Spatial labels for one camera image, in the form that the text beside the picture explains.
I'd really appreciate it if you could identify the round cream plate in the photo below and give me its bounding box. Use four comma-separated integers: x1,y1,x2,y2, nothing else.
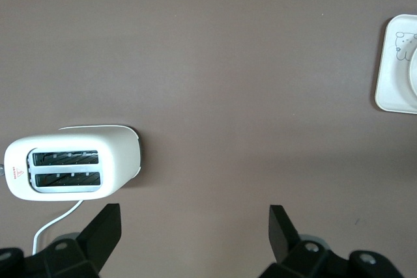
405,46,417,95

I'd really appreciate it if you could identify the brown table cover mat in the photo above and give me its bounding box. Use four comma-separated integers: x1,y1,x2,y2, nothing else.
0,0,417,278

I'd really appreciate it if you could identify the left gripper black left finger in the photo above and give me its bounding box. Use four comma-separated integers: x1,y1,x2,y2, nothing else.
0,203,122,278

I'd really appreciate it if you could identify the white toaster power cable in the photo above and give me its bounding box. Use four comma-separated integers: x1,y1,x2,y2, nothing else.
32,199,84,256

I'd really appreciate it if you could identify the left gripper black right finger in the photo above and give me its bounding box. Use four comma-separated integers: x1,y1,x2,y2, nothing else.
260,205,405,278

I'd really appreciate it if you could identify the cream rabbit print tray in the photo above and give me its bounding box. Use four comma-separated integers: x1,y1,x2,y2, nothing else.
374,14,417,115

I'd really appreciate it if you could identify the white two-slot toaster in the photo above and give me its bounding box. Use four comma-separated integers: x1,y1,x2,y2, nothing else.
0,124,143,201

